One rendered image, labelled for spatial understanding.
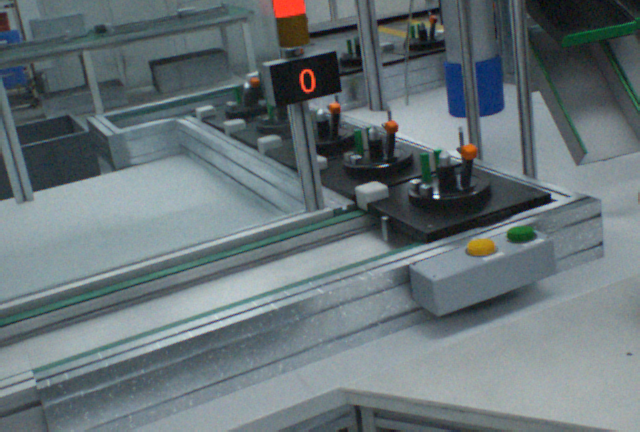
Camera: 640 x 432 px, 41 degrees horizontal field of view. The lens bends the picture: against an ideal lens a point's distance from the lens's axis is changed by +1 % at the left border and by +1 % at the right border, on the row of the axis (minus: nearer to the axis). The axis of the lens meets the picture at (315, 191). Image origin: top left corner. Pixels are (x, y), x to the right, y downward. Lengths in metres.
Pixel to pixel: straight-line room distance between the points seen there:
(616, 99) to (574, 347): 0.56
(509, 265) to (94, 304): 0.64
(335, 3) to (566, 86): 8.94
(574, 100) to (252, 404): 0.80
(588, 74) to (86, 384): 1.02
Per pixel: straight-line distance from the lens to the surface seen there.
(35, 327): 1.40
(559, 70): 1.62
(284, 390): 1.19
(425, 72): 2.80
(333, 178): 1.66
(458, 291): 1.23
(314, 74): 1.42
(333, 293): 1.21
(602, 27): 1.55
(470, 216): 1.38
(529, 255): 1.29
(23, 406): 1.17
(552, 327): 1.27
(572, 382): 1.15
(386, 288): 1.26
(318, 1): 10.43
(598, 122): 1.58
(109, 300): 1.40
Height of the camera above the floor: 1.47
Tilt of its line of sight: 18 degrees down
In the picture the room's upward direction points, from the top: 9 degrees counter-clockwise
